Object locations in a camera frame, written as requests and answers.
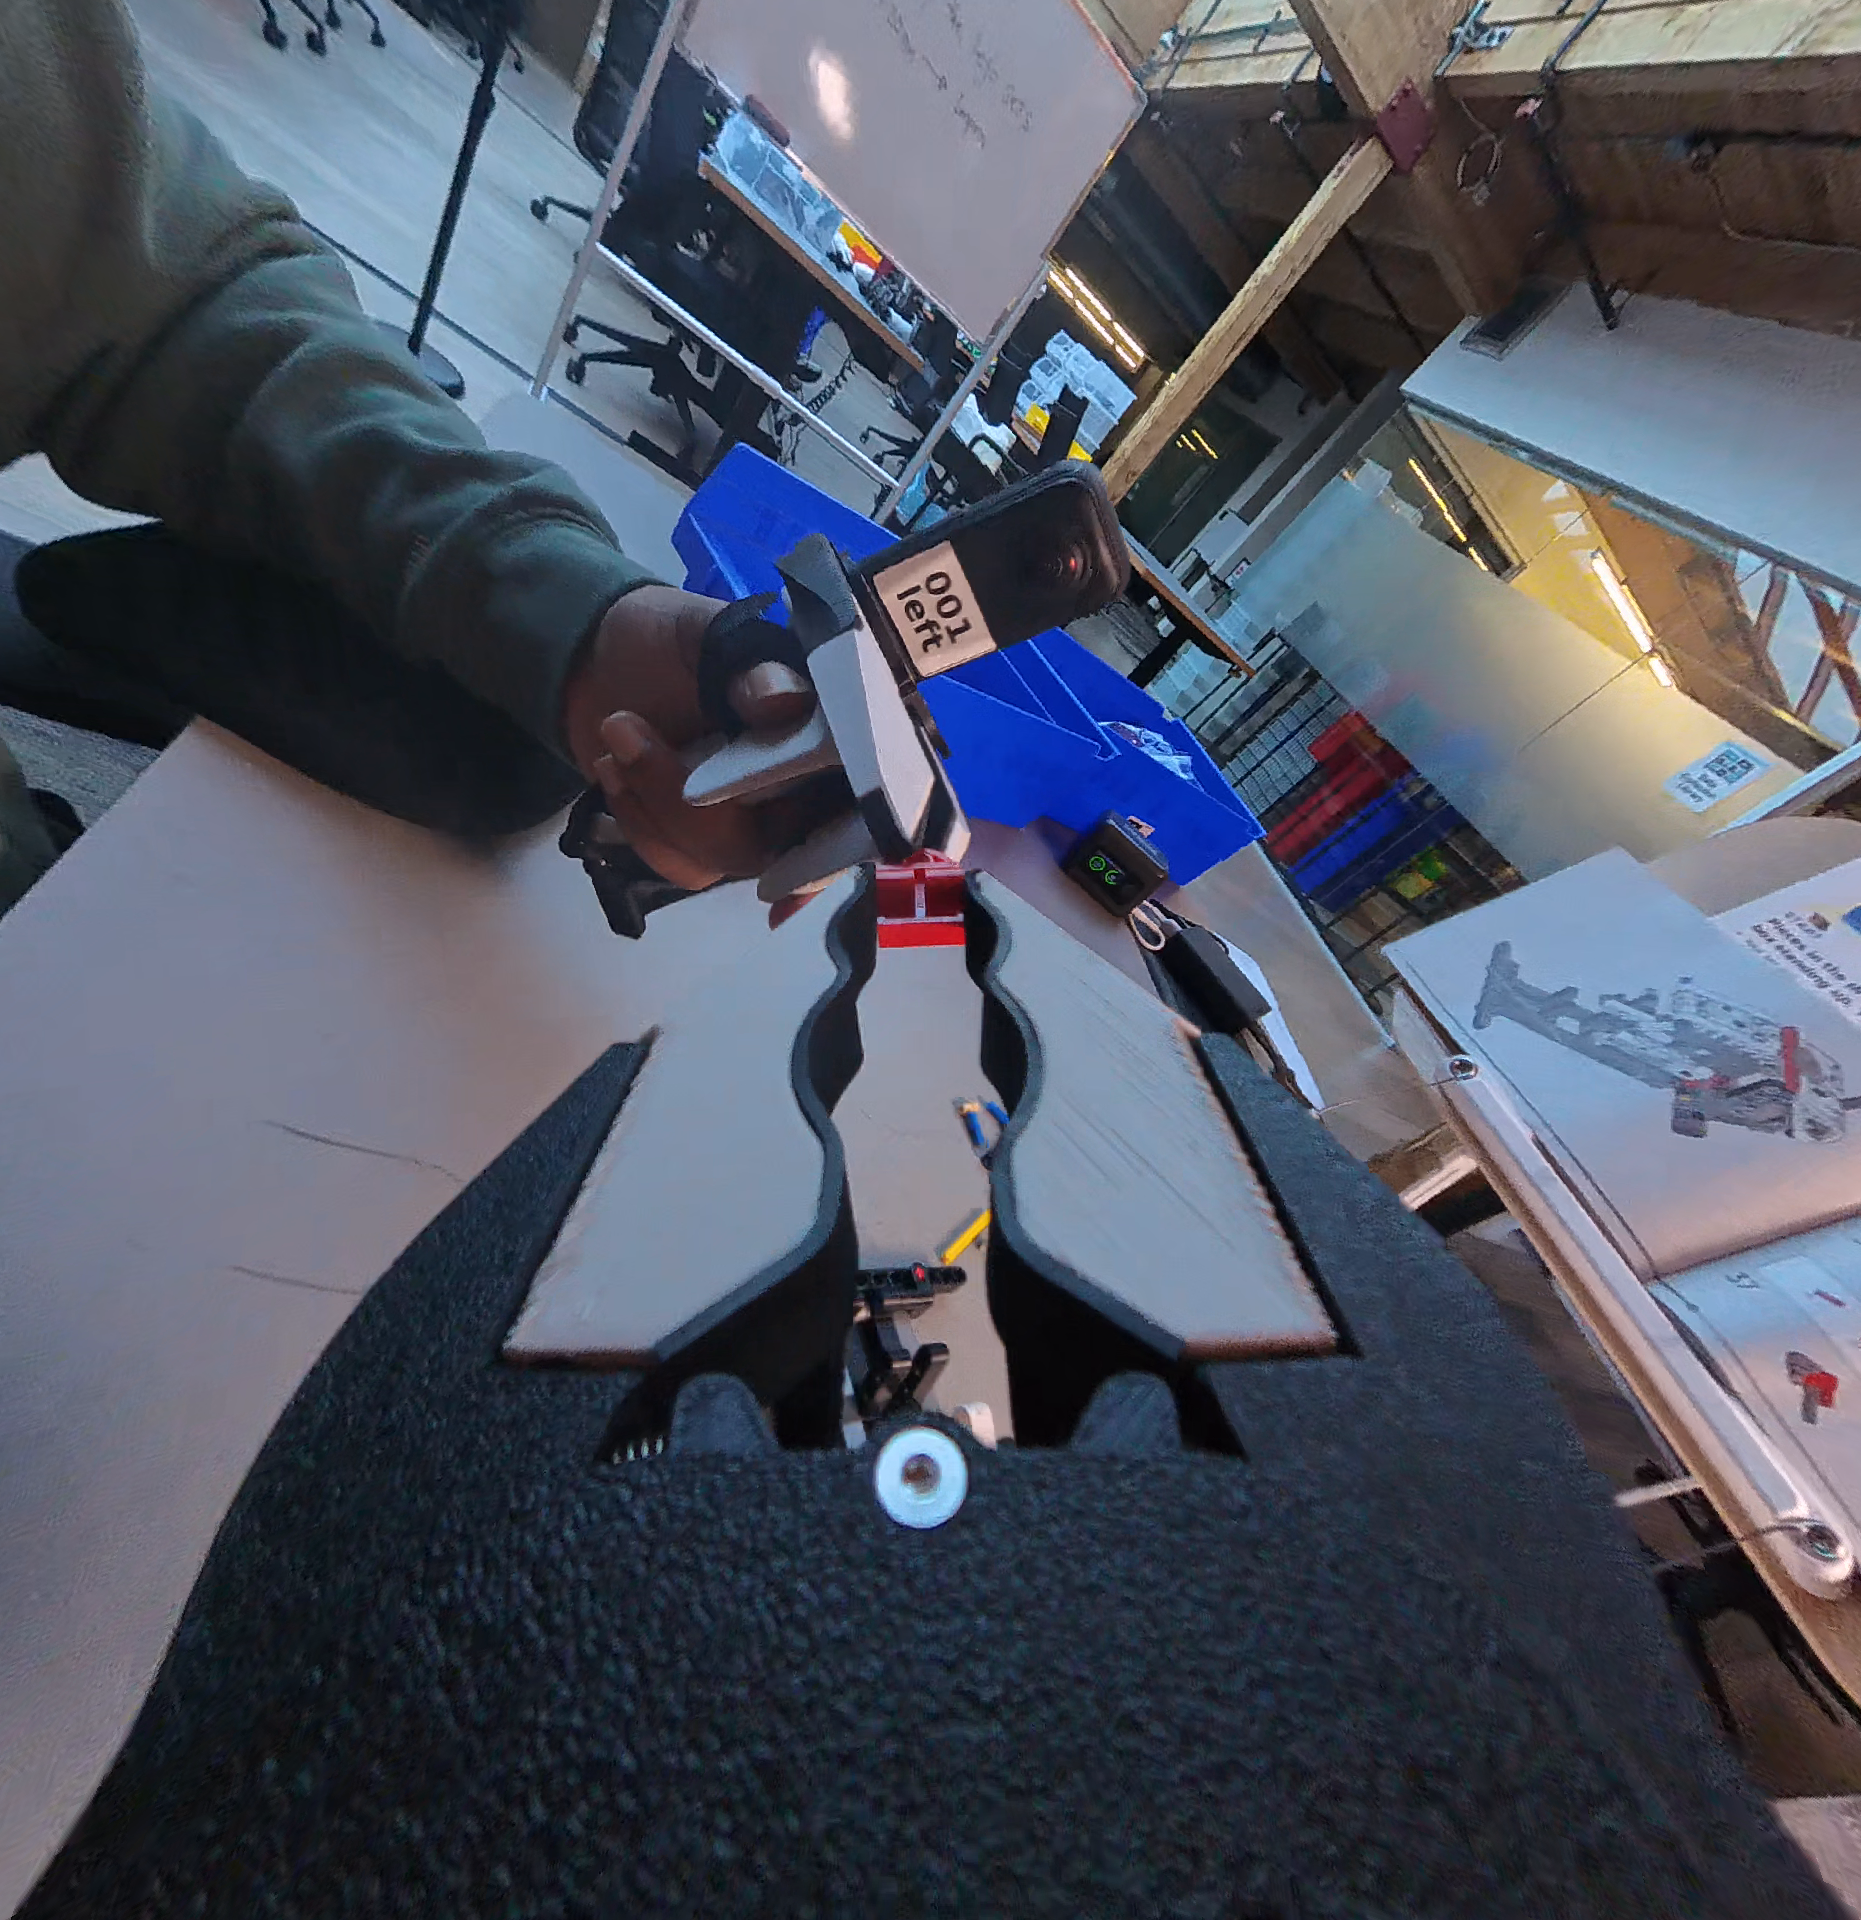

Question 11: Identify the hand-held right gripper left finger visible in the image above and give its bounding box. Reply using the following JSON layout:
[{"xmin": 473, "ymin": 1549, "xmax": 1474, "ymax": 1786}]
[{"xmin": 502, "ymin": 881, "xmax": 883, "ymax": 1362}]

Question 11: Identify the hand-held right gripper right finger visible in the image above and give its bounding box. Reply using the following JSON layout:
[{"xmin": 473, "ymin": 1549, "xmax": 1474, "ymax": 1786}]
[{"xmin": 971, "ymin": 865, "xmax": 1344, "ymax": 1362}]

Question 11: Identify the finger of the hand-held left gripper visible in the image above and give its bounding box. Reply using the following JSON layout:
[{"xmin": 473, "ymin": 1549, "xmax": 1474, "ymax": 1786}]
[{"xmin": 807, "ymin": 616, "xmax": 971, "ymax": 872}]

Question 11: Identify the red toy connector piece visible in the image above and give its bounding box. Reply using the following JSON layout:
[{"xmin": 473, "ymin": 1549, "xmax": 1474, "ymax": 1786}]
[{"xmin": 873, "ymin": 849, "xmax": 968, "ymax": 951}]

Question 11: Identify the toy truck chassis model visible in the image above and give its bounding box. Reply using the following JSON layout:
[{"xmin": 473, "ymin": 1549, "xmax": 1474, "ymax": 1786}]
[{"xmin": 849, "ymin": 1260, "xmax": 1001, "ymax": 1453}]

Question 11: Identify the toy instruction booklet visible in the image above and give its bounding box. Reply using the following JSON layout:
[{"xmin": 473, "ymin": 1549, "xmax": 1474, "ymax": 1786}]
[{"xmin": 1387, "ymin": 846, "xmax": 1861, "ymax": 1449}]

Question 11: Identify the person's left forearm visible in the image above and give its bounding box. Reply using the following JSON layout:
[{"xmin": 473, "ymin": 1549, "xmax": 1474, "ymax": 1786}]
[{"xmin": 0, "ymin": 0, "xmax": 663, "ymax": 708}]

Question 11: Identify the person's left hand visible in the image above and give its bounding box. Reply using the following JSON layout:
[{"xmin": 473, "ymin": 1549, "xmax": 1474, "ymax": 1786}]
[{"xmin": 561, "ymin": 587, "xmax": 873, "ymax": 930}]

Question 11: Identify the black power adapter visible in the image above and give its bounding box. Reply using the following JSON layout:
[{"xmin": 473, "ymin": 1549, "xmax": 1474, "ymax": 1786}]
[{"xmin": 1157, "ymin": 923, "xmax": 1280, "ymax": 1041}]

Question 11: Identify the blue storage bin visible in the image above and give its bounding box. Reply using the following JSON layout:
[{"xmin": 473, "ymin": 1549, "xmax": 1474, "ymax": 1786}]
[{"xmin": 674, "ymin": 443, "xmax": 1265, "ymax": 887}]

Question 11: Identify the small black timer device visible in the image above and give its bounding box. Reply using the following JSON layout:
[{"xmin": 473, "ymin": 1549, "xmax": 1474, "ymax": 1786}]
[{"xmin": 1059, "ymin": 811, "xmax": 1173, "ymax": 920}]

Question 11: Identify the stack of coloured bins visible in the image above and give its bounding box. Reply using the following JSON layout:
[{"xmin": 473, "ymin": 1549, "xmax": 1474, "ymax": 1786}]
[{"xmin": 1259, "ymin": 705, "xmax": 1522, "ymax": 920}]

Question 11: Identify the whiteboard on stand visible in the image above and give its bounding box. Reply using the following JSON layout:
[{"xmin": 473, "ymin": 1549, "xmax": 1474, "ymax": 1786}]
[{"xmin": 533, "ymin": 0, "xmax": 1150, "ymax": 504}]

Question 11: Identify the frosted glass partition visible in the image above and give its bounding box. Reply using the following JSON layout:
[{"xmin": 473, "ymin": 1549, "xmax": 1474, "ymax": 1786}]
[{"xmin": 1157, "ymin": 375, "xmax": 1821, "ymax": 840}]

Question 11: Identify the white book stand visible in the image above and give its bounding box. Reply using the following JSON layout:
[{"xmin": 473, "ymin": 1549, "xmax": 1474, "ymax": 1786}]
[{"xmin": 1387, "ymin": 992, "xmax": 1861, "ymax": 1604}]

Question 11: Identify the black office chair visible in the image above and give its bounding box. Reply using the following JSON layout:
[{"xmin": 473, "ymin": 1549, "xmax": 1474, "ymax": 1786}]
[{"xmin": 533, "ymin": 0, "xmax": 755, "ymax": 483}]

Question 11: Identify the black padded armrest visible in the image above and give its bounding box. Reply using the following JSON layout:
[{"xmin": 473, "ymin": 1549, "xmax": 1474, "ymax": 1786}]
[{"xmin": 14, "ymin": 519, "xmax": 585, "ymax": 840}]

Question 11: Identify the black light stand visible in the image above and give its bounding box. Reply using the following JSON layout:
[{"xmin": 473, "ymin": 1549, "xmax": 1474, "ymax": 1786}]
[{"xmin": 404, "ymin": 0, "xmax": 514, "ymax": 403}]

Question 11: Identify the wooden post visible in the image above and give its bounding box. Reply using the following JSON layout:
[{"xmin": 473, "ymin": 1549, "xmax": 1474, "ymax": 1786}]
[{"xmin": 1102, "ymin": 135, "xmax": 1397, "ymax": 504}]

